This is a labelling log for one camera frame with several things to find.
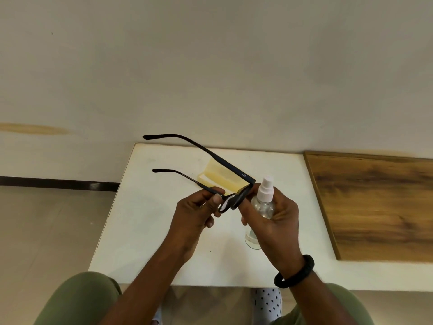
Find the person's left hand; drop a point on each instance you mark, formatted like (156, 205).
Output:
(189, 223)

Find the person's right hand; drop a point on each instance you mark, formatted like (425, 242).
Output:
(282, 236)

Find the clear spray bottle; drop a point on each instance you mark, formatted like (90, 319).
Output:
(265, 206)

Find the yellow translucent glasses case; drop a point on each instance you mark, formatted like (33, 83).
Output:
(216, 175)

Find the black framed eyeglasses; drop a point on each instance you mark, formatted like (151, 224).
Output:
(243, 174)

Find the person's left forearm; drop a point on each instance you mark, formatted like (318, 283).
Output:
(149, 291)

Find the person's right forearm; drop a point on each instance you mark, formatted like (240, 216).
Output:
(318, 301)

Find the person's left leg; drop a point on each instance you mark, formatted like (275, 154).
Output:
(74, 301)

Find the black wristband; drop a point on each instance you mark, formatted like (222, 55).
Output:
(297, 275)

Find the white polka dot slipper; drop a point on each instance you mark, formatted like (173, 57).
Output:
(157, 316)
(267, 304)

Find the brown wooden board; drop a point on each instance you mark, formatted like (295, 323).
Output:
(379, 206)

